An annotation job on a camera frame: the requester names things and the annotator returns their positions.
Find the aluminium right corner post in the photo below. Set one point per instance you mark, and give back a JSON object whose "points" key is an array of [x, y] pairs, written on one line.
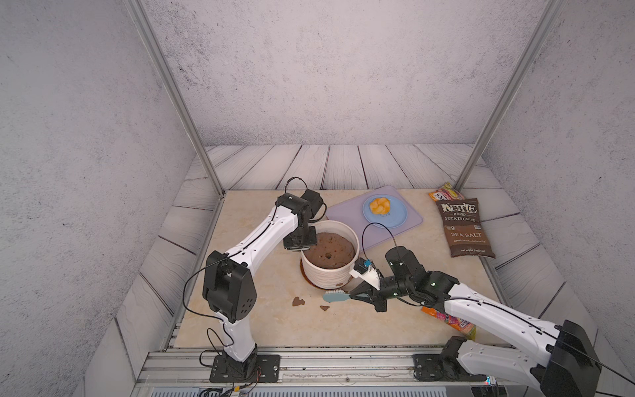
{"points": [[540, 34]]}

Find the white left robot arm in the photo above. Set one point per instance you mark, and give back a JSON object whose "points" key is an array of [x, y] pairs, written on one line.
{"points": [[229, 277]]}

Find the lilac plastic tray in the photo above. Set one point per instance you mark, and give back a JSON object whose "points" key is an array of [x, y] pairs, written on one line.
{"points": [[352, 207]]}

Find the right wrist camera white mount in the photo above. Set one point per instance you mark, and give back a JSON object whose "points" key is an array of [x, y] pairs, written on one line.
{"points": [[365, 270]]}

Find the orange pink candy packet front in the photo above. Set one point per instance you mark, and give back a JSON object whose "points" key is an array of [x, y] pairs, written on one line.
{"points": [[465, 327]]}

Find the orange snack packet at back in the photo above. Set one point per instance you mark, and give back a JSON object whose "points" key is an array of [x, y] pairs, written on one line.
{"points": [[446, 193]]}

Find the teal scrub brush white bristles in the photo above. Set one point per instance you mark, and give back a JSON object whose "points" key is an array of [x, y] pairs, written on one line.
{"points": [[340, 295]]}

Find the golden knotted bread roll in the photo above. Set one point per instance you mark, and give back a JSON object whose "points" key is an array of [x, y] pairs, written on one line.
{"points": [[380, 206]]}

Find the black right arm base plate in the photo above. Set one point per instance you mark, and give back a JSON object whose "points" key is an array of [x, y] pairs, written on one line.
{"points": [[435, 367]]}

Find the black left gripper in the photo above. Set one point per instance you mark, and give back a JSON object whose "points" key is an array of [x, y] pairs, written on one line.
{"points": [[290, 245]]}

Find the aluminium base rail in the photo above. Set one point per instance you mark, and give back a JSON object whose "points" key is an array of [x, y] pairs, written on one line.
{"points": [[338, 367]]}

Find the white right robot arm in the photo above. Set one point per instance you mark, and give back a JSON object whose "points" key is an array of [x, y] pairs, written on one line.
{"points": [[556, 359]]}

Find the aluminium corner post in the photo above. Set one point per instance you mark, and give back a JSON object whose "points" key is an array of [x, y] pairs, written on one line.
{"points": [[152, 45], [540, 34]]}

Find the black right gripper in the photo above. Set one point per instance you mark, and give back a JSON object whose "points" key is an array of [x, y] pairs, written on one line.
{"points": [[372, 294]]}

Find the aluminium left corner post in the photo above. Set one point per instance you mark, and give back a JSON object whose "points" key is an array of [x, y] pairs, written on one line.
{"points": [[152, 45]]}

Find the blue round plate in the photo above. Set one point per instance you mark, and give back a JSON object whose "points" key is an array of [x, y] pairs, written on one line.
{"points": [[395, 219]]}

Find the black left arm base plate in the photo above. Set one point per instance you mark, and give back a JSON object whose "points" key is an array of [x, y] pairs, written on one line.
{"points": [[258, 368]]}

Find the white ceramic pot with soil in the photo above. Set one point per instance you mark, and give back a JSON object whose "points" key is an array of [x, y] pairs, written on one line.
{"points": [[330, 261]]}

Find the brown Kettle chips bag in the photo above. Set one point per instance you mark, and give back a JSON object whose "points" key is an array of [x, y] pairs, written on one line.
{"points": [[462, 227]]}

